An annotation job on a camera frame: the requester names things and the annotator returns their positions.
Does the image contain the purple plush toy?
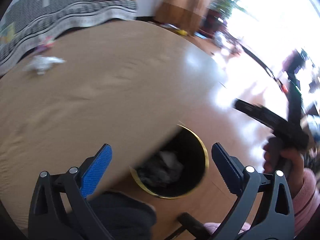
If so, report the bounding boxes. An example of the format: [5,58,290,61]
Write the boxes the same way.
[36,36,55,52]

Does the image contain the pink sleeve right forearm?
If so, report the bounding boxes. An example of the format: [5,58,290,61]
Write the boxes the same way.
[202,167,320,237]

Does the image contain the white tissue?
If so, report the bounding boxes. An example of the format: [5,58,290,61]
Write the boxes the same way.
[24,55,66,75]

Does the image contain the black white striped sofa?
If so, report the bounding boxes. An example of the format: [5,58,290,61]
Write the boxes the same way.
[1,0,138,75]

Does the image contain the brown curtain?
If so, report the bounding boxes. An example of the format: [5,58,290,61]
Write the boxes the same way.
[154,0,210,36]

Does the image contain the person's right hand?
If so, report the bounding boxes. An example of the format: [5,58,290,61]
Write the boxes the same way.
[262,142,307,198]

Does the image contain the black gold trash bin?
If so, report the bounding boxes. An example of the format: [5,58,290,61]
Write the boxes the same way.
[130,124,209,199]

